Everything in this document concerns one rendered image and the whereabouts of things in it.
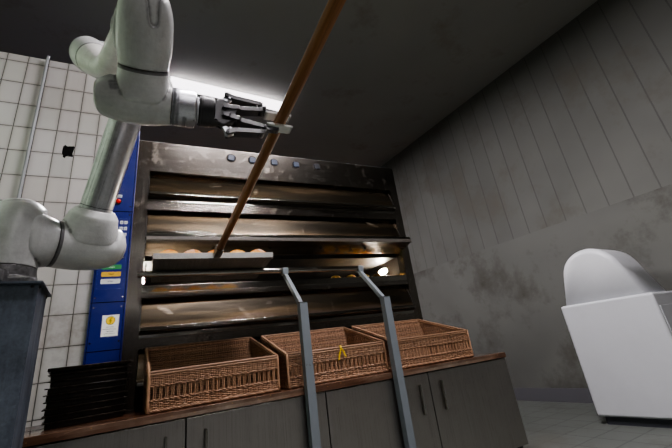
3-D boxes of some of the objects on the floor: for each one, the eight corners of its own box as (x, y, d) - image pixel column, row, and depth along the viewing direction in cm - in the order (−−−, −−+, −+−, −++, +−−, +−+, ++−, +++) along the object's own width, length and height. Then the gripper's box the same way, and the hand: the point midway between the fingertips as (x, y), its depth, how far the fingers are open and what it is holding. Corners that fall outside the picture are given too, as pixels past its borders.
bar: (113, 599, 134) (138, 272, 178) (403, 495, 191) (366, 266, 235) (108, 651, 109) (138, 254, 153) (444, 513, 165) (394, 252, 210)
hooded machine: (745, 415, 243) (661, 237, 288) (715, 434, 215) (627, 235, 261) (631, 409, 295) (575, 259, 340) (595, 424, 268) (539, 259, 313)
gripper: (195, 95, 98) (283, 110, 108) (194, 146, 91) (288, 156, 101) (199, 74, 92) (291, 92, 102) (198, 127, 85) (298, 140, 95)
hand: (278, 122), depth 100 cm, fingers closed on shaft, 3 cm apart
